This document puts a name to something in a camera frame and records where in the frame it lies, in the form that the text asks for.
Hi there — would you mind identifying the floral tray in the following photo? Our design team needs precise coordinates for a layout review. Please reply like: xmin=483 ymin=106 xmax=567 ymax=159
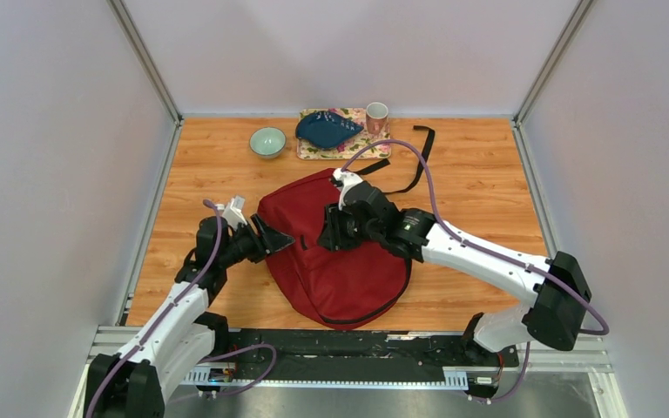
xmin=295 ymin=107 xmax=394 ymax=161

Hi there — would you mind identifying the red backpack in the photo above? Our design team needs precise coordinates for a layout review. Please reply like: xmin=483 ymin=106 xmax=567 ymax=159
xmin=257 ymin=168 xmax=412 ymax=330

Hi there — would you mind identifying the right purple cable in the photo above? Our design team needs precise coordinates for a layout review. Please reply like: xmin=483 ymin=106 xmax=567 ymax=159
xmin=339 ymin=138 xmax=611 ymax=404

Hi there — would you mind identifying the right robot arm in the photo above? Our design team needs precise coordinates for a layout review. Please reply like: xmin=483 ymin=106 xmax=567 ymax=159
xmin=318 ymin=180 xmax=591 ymax=365

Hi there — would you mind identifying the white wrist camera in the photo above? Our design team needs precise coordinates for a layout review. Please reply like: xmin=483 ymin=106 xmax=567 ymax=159
xmin=213 ymin=195 xmax=248 ymax=231
xmin=331 ymin=168 xmax=366 ymax=212

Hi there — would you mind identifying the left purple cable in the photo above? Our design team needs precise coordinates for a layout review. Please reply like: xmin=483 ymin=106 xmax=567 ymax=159
xmin=83 ymin=198 xmax=278 ymax=418

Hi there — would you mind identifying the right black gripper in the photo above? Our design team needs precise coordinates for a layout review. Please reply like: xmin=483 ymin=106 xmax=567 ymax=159
xmin=317 ymin=202 xmax=382 ymax=253

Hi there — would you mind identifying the pink mug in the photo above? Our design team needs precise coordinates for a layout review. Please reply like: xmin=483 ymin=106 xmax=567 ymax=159
xmin=365 ymin=102 xmax=389 ymax=136

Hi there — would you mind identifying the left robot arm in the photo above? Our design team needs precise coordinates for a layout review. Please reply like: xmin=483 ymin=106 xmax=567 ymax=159
xmin=82 ymin=215 xmax=295 ymax=417

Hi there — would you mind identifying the light green bowl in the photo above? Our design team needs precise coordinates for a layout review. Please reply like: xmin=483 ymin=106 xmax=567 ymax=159
xmin=249 ymin=127 xmax=287 ymax=158

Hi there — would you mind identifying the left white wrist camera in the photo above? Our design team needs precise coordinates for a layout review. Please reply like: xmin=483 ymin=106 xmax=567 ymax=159
xmin=213 ymin=195 xmax=248 ymax=231

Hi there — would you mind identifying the purple cable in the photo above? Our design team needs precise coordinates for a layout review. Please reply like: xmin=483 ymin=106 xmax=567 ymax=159
xmin=339 ymin=138 xmax=611 ymax=404
xmin=83 ymin=198 xmax=278 ymax=418

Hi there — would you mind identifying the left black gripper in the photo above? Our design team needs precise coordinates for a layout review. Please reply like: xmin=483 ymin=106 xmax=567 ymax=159
xmin=220 ymin=214 xmax=295 ymax=269

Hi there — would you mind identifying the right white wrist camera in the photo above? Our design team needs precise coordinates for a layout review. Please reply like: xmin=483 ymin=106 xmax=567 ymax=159
xmin=331 ymin=168 xmax=366 ymax=212

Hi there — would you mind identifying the dark blue leaf plate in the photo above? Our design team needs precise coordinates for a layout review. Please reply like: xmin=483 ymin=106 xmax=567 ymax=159
xmin=294 ymin=111 xmax=364 ymax=150

